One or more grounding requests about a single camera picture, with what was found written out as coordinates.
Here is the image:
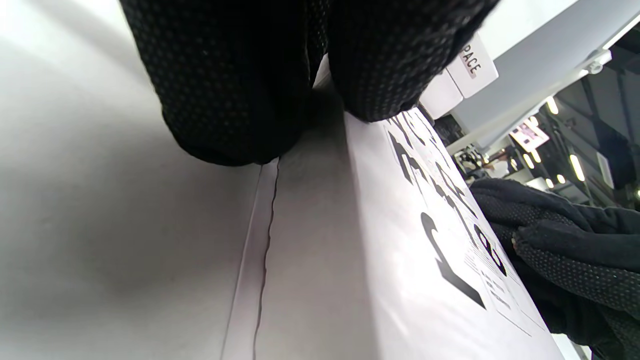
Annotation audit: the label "person's left hand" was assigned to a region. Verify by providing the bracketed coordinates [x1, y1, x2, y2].
[119, 0, 501, 167]

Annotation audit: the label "person's right hand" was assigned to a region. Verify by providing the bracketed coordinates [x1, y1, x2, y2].
[470, 177, 640, 360]

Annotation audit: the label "white book large black letters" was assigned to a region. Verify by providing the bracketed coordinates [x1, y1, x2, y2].
[220, 52, 568, 360]

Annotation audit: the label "white book small text cover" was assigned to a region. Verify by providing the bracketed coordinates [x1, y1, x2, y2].
[447, 32, 500, 99]

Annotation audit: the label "background desks and shelves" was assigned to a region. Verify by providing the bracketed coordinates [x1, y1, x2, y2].
[452, 35, 640, 211]

